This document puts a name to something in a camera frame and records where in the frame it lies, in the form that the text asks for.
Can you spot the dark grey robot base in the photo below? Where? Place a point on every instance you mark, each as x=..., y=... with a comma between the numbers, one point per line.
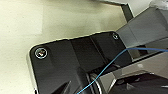
x=60, y=66

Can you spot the black robot torso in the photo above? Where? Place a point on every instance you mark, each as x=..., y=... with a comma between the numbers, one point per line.
x=140, y=76

